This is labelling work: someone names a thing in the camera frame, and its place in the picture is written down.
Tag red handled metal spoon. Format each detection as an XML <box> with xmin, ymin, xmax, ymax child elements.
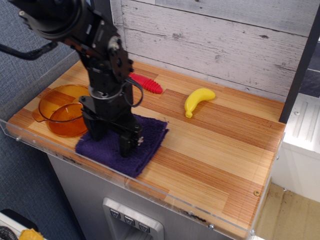
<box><xmin>129</xmin><ymin>72</ymin><xmax>163</xmax><ymax>94</ymax></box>

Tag silver control panel with buttons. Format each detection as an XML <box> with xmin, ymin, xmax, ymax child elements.
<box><xmin>102</xmin><ymin>197</ymin><xmax>165</xmax><ymax>240</ymax></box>

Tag orange transparent plastic pot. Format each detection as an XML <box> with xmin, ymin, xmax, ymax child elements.
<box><xmin>32</xmin><ymin>84</ymin><xmax>89</xmax><ymax>137</ymax></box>

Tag yellow toy banana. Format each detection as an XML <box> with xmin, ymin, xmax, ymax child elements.
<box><xmin>184</xmin><ymin>88</ymin><xmax>216</xmax><ymax>119</ymax></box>

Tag right black frame post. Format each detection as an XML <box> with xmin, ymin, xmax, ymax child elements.
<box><xmin>278</xmin><ymin>6</ymin><xmax>320</xmax><ymax>124</ymax></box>

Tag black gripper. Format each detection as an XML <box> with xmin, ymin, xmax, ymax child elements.
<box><xmin>79</xmin><ymin>84</ymin><xmax>143</xmax><ymax>158</ymax></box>

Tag white ribbed side unit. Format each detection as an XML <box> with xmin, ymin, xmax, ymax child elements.
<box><xmin>271</xmin><ymin>93</ymin><xmax>320</xmax><ymax>202</ymax></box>

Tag purple towel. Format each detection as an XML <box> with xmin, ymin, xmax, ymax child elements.
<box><xmin>75</xmin><ymin>115</ymin><xmax>168</xmax><ymax>178</ymax></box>

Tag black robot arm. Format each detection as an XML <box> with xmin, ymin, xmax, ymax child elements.
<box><xmin>0</xmin><ymin>0</ymin><xmax>143</xmax><ymax>157</ymax></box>

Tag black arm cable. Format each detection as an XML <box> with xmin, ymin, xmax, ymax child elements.
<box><xmin>0</xmin><ymin>41</ymin><xmax>58</xmax><ymax>61</ymax></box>

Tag yellow and black floor object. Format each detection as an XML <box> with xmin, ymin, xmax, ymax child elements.
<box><xmin>0</xmin><ymin>209</ymin><xmax>46</xmax><ymax>240</ymax></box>

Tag grey metal cabinet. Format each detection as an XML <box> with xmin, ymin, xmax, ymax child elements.
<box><xmin>49</xmin><ymin>155</ymin><xmax>228</xmax><ymax>240</ymax></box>

